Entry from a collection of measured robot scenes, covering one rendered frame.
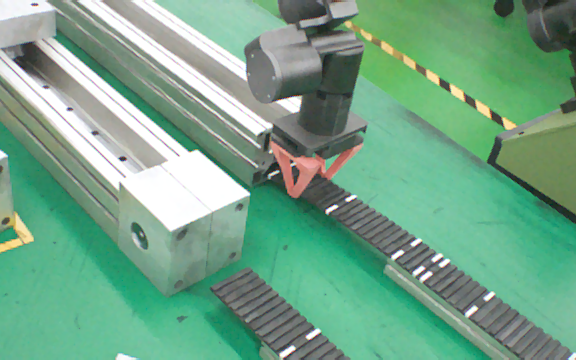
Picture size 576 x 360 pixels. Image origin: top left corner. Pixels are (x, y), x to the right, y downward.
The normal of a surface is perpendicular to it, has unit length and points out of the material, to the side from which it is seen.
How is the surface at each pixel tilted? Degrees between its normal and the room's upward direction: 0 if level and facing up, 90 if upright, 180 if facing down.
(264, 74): 90
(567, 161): 90
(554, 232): 0
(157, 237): 90
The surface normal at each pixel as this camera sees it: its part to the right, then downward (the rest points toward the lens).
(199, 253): 0.68, 0.53
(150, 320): 0.15, -0.78
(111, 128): -0.72, 0.34
